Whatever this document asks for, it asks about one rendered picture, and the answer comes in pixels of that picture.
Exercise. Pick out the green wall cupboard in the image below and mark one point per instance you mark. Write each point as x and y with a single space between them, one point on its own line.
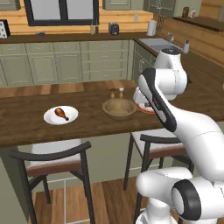
8 4
122 4

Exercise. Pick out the dark jar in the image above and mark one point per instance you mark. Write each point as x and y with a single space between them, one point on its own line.
185 12

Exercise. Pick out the grey sink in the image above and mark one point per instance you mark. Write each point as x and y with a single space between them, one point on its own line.
159 45

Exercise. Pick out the green glass bottle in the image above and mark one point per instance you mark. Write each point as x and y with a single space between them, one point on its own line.
92 28

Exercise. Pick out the silver tap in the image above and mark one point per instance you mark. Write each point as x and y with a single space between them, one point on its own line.
171 37

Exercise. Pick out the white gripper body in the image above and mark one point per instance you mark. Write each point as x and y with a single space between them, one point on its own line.
138 95

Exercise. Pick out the brown chicken drumstick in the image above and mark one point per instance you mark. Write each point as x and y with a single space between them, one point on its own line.
60 112

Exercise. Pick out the dark brown bottle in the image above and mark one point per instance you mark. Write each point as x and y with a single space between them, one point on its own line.
96 29

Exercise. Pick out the brown pepper shaker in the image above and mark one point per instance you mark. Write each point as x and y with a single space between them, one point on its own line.
112 93

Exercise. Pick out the green cupboards under sink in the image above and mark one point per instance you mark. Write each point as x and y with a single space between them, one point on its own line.
143 61

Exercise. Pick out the red plate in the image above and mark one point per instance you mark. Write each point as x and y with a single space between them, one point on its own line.
145 109

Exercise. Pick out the black-framed window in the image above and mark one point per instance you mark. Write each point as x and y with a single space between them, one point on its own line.
61 11

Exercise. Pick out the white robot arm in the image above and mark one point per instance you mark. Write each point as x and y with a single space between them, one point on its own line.
198 137

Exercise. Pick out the wooden bowl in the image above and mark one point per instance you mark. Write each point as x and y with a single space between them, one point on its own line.
119 108

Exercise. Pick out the grey soap dispenser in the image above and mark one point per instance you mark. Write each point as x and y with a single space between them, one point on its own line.
186 47

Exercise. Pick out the white plate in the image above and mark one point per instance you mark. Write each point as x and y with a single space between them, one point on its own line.
52 117

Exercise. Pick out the green base cupboard run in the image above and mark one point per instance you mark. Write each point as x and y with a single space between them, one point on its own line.
64 62

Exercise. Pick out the white red jar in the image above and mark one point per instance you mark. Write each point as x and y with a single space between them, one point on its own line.
193 13

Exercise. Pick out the black toaster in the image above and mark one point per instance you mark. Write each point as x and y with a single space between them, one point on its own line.
113 28

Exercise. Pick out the white-topped salt shaker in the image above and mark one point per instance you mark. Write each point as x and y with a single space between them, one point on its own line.
121 92

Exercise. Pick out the dark chair with white seat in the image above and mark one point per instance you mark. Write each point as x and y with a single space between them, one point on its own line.
54 156
151 140

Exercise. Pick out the small dark blue object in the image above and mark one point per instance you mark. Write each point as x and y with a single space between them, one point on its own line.
40 34

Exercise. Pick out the white speckled box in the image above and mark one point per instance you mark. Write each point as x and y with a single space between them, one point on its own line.
4 28

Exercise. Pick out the white paper towel roll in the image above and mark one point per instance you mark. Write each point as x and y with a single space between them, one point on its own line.
151 27

